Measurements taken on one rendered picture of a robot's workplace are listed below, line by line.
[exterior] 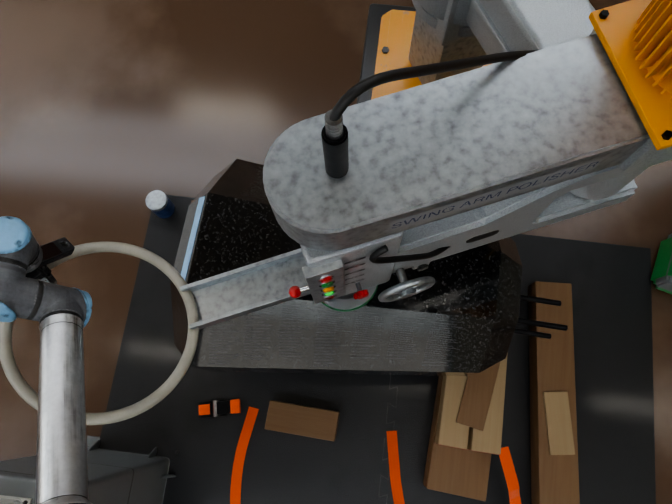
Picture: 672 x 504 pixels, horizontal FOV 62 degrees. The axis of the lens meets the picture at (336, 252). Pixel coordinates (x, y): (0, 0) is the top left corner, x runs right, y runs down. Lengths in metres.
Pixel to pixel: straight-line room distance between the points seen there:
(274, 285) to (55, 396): 0.63
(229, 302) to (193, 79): 1.80
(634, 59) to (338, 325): 1.14
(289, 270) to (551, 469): 1.48
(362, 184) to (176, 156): 2.10
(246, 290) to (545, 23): 1.01
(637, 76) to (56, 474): 1.23
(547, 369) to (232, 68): 2.15
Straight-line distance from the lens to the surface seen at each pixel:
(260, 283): 1.58
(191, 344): 1.57
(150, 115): 3.13
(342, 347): 1.88
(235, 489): 2.63
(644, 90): 1.12
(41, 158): 3.26
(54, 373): 1.28
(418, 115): 1.01
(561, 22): 1.47
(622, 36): 1.16
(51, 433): 1.21
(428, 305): 1.79
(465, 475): 2.48
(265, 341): 1.91
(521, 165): 1.00
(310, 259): 1.07
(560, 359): 2.61
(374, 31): 2.29
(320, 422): 2.44
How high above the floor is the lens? 2.57
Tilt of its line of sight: 75 degrees down
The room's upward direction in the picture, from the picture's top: 6 degrees counter-clockwise
